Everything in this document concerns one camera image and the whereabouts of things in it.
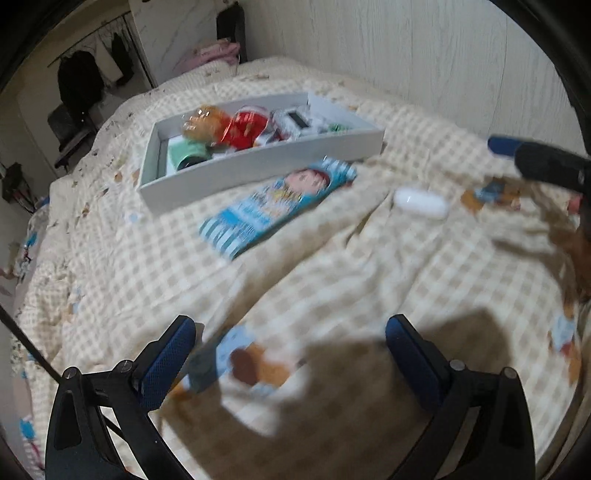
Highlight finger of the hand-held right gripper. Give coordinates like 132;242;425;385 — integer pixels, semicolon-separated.
488;135;591;193

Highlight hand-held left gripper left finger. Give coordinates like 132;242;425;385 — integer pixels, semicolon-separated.
45;315;197;480

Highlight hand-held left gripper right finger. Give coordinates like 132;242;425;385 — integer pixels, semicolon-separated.
385;314;536;480

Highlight white earbuds case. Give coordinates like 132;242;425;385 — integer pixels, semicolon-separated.
393;187;448;219

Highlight blue cartoon snack packet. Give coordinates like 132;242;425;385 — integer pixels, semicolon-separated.
198;158;358;263

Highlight green cream tube black cap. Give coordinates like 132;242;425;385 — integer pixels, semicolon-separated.
167;141;211;174

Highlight white cardboard box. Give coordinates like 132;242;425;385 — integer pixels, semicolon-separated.
137;91;386;215

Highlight orange bread packet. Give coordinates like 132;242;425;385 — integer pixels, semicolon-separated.
181;105;232;147

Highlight red snack packet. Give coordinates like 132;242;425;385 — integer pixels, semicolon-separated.
221;105;271;151

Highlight black and white snack packet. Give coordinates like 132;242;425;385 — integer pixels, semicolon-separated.
256;107;315;146

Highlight black hanging bag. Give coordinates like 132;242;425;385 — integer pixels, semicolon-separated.
0;161;36;213

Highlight black office chair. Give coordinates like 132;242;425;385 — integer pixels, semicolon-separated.
47;104;100;169

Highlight black hanging jacket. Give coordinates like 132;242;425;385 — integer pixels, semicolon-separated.
56;50;105;112

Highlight small black hanging garment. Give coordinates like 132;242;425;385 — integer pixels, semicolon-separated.
110;32;135;86

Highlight pink folded blankets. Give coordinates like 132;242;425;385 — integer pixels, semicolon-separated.
173;39;241;75

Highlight metal clothes rack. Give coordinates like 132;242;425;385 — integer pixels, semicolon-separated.
46;11;154;89

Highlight black chair back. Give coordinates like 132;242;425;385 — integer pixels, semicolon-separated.
216;2;248;64

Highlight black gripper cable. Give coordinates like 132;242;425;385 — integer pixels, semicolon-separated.
0;302;63;386

